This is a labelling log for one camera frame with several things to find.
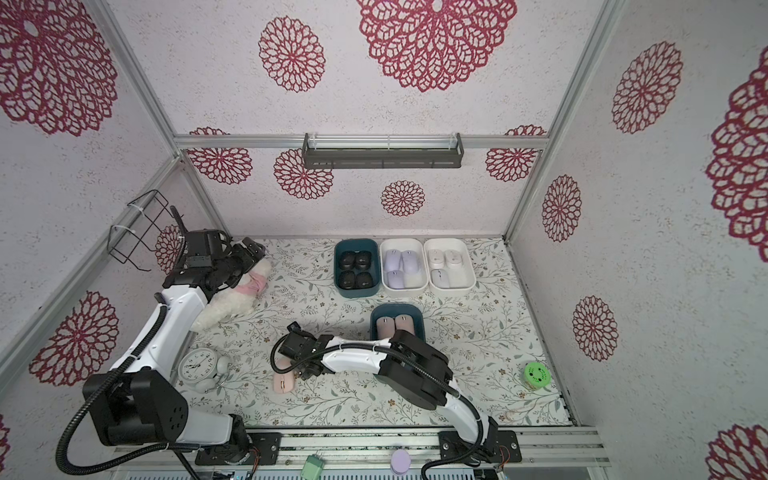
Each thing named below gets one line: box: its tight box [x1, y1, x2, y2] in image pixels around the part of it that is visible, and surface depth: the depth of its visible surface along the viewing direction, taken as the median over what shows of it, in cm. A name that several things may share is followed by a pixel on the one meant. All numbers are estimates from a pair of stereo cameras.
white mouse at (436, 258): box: [428, 249, 445, 269], surface depth 112 cm
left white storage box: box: [379, 238, 429, 296], surface depth 112 cm
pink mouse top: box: [376, 316, 395, 339], surface depth 94 cm
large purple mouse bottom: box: [402, 250, 419, 273], surface depth 112 cm
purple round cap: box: [390, 449, 412, 475], surface depth 66 cm
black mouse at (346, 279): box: [338, 271, 355, 289], surface depth 105 cm
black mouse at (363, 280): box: [355, 272, 373, 289], surface depth 105 cm
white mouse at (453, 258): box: [444, 249, 463, 269], surface depth 112 cm
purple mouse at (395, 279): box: [386, 270, 405, 289], surface depth 108 cm
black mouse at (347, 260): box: [339, 251, 356, 270], surface depth 112 cm
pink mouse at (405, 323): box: [395, 314, 415, 336], surface depth 96 cm
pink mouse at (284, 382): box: [273, 357, 295, 394], surface depth 83 cm
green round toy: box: [523, 361, 551, 391], surface depth 83 cm
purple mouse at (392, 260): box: [384, 249, 401, 271], surface depth 113 cm
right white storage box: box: [424, 238, 477, 295], surface depth 112 cm
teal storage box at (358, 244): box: [333, 238, 381, 299], surface depth 106 cm
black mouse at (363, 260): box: [354, 250, 372, 271], surface depth 112 cm
